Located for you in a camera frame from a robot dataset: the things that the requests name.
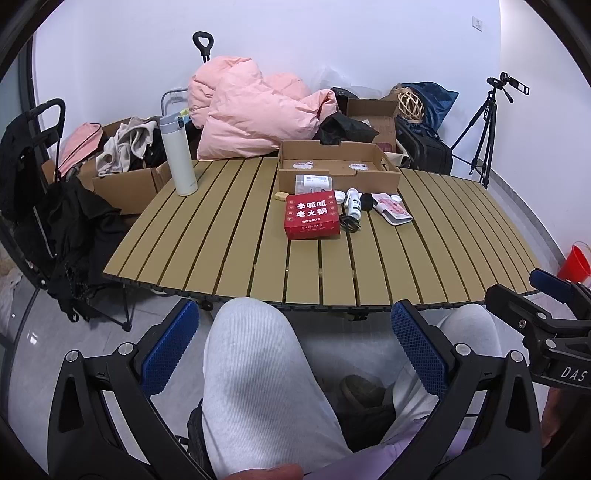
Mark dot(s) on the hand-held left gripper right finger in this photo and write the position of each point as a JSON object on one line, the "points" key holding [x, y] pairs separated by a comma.
{"points": [[420, 346]]}

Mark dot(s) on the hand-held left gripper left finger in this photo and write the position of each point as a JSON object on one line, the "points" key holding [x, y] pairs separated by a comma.
{"points": [[170, 344]]}

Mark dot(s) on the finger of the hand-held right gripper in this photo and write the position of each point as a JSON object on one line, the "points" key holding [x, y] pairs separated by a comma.
{"points": [[549, 284], [512, 302]]}

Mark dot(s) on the pink white packet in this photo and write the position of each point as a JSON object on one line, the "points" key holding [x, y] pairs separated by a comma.
{"points": [[393, 214]]}

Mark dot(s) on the small black pouch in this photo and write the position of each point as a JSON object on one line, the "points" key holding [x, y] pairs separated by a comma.
{"points": [[366, 202]]}

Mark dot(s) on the small white bottle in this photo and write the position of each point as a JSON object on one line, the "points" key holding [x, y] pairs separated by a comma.
{"points": [[353, 203]]}

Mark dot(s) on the red printed box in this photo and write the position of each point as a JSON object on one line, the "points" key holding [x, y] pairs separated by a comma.
{"points": [[311, 214]]}

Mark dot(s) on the small yellow box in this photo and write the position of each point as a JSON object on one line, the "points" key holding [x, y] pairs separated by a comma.
{"points": [[280, 196]]}

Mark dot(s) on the white blue tissue pack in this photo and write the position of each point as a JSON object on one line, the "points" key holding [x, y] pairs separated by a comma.
{"points": [[314, 183]]}

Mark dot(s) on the shallow cardboard tray box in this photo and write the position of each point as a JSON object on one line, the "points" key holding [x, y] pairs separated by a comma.
{"points": [[332, 150]]}

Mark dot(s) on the person's right forearm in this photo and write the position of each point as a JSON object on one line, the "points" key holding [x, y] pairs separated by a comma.
{"points": [[551, 415]]}

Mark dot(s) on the red bucket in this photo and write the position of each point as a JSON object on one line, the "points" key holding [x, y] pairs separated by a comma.
{"points": [[577, 265]]}

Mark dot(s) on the person's right leg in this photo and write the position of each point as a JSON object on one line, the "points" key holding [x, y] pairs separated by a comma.
{"points": [[471, 332]]}

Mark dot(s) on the dark shoe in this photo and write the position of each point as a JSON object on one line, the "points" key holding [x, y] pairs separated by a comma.
{"points": [[364, 397]]}

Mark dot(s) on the person's lilac shirt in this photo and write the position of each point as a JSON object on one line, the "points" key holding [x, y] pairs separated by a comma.
{"points": [[351, 466]]}

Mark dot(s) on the black jacket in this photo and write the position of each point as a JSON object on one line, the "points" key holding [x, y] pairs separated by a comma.
{"points": [[87, 230]]}

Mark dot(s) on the large open cardboard box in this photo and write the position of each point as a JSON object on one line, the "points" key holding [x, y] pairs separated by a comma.
{"points": [[124, 191]]}

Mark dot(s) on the black suitcase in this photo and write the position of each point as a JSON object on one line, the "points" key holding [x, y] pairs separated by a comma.
{"points": [[425, 147]]}

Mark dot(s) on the black tripod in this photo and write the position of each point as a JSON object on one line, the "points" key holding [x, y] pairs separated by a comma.
{"points": [[490, 110]]}

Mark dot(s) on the white thermos bottle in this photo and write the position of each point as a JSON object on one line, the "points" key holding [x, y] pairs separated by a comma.
{"points": [[180, 157]]}

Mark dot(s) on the small white sealed cup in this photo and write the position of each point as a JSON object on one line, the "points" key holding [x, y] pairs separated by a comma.
{"points": [[301, 165], [359, 166]]}

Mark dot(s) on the beige clothing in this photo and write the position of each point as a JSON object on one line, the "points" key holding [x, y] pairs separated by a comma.
{"points": [[124, 147]]}

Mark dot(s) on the blue bag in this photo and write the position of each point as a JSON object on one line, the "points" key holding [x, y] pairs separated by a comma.
{"points": [[438, 104]]}

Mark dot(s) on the tall cardboard box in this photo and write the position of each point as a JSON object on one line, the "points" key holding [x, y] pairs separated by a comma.
{"points": [[385, 131]]}

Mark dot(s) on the pink bag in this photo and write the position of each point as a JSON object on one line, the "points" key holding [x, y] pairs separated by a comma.
{"points": [[81, 145]]}

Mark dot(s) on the woven rattan ball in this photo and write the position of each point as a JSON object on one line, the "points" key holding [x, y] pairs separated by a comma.
{"points": [[411, 106]]}

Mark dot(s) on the black folding cart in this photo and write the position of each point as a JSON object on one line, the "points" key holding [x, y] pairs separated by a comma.
{"points": [[23, 175]]}

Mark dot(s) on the black garment on duvet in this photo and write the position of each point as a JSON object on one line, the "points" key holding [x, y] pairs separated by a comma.
{"points": [[344, 129]]}

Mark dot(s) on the pink duvet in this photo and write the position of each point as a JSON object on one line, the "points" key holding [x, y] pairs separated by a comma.
{"points": [[240, 115]]}

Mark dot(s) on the white wall socket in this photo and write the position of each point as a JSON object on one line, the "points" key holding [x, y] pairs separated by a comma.
{"points": [[477, 23]]}

